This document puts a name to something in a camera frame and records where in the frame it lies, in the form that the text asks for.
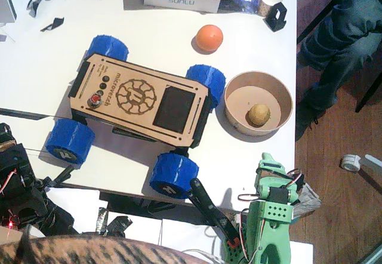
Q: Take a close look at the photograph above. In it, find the dark rover display panel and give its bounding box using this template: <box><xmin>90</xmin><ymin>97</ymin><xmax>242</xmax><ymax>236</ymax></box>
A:
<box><xmin>152</xmin><ymin>86</ymin><xmax>196</xmax><ymax>135</ymax></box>

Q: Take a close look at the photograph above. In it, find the shiny blue foil bag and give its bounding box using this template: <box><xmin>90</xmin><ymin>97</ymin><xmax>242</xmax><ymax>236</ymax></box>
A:
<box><xmin>219</xmin><ymin>0</ymin><xmax>260</xmax><ymax>16</ymax></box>

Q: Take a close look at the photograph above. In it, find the black chair leg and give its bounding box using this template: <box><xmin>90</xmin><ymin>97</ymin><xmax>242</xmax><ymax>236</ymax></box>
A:
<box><xmin>297</xmin><ymin>0</ymin><xmax>338</xmax><ymax>44</ymax></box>
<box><xmin>355</xmin><ymin>75</ymin><xmax>382</xmax><ymax>113</ymax></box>

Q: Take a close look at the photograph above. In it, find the person in dark jeans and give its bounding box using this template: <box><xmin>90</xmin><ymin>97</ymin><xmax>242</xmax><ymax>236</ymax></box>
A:
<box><xmin>297</xmin><ymin>0</ymin><xmax>382</xmax><ymax>112</ymax></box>

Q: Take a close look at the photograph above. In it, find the brown striped textile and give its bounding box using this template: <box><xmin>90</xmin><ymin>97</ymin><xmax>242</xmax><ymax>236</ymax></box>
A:
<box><xmin>0</xmin><ymin>235</ymin><xmax>210</xmax><ymax>264</ymax></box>

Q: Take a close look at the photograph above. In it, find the blue rover wheel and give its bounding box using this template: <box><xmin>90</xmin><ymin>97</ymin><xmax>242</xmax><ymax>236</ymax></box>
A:
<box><xmin>148</xmin><ymin>152</ymin><xmax>199</xmax><ymax>201</ymax></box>
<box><xmin>45</xmin><ymin>118</ymin><xmax>96</xmax><ymax>166</ymax></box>
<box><xmin>185</xmin><ymin>64</ymin><xmax>227</xmax><ymax>111</ymax></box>
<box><xmin>87</xmin><ymin>34</ymin><xmax>130</xmax><ymax>62</ymax></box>

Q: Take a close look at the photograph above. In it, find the black bar clamp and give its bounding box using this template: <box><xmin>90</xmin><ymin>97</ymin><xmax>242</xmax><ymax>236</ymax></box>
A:
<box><xmin>186</xmin><ymin>177</ymin><xmax>239</xmax><ymax>247</ymax></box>

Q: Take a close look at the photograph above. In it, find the white SUNLU box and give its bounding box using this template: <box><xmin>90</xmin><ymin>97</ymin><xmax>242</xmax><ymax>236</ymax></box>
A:
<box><xmin>124</xmin><ymin>0</ymin><xmax>221</xmax><ymax>14</ymax></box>

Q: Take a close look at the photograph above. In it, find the orange ball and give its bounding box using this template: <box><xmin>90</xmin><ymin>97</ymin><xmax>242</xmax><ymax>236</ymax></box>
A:
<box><xmin>196</xmin><ymin>24</ymin><xmax>224</xmax><ymax>53</ymax></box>

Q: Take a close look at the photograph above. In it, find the black printed holder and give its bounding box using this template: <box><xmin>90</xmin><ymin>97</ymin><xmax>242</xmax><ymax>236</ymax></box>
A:
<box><xmin>264</xmin><ymin>2</ymin><xmax>288</xmax><ymax>32</ymax></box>

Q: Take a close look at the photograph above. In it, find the wooden microrover vehicle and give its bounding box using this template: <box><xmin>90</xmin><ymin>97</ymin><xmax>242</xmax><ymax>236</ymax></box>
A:
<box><xmin>45</xmin><ymin>33</ymin><xmax>227</xmax><ymax>201</ymax></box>

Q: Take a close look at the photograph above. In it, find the black plastic bracket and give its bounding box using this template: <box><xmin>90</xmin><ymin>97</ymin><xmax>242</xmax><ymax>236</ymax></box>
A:
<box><xmin>40</xmin><ymin>17</ymin><xmax>65</xmax><ymax>33</ymax></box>

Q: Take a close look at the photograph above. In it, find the white tape roll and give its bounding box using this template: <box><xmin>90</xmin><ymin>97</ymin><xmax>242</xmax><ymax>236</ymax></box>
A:
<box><xmin>341</xmin><ymin>154</ymin><xmax>362</xmax><ymax>173</ymax></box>

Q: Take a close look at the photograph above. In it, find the black table clamp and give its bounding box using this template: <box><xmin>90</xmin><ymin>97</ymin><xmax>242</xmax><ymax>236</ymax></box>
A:
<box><xmin>44</xmin><ymin>165</ymin><xmax>74</xmax><ymax>187</ymax></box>

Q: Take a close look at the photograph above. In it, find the white grey box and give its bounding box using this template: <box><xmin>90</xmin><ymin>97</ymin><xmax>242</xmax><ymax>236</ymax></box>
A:
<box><xmin>0</xmin><ymin>0</ymin><xmax>17</xmax><ymax>27</ymax></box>

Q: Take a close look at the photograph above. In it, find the dark shoe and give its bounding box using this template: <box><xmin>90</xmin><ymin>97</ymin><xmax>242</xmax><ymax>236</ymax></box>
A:
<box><xmin>295</xmin><ymin>99</ymin><xmax>326</xmax><ymax>142</ymax></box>

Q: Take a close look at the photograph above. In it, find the brown paper bowl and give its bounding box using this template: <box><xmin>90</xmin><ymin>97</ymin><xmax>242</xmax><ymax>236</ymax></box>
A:
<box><xmin>223</xmin><ymin>71</ymin><xmax>294</xmax><ymax>136</ymax></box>

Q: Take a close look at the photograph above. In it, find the white stick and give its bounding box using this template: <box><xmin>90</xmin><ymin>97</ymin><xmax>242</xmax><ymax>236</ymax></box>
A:
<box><xmin>359</xmin><ymin>154</ymin><xmax>382</xmax><ymax>170</ymax></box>

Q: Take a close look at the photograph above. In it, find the yellowish potato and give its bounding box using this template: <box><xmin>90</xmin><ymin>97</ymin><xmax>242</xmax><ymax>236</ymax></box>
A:
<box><xmin>245</xmin><ymin>103</ymin><xmax>272</xmax><ymax>127</ymax></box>

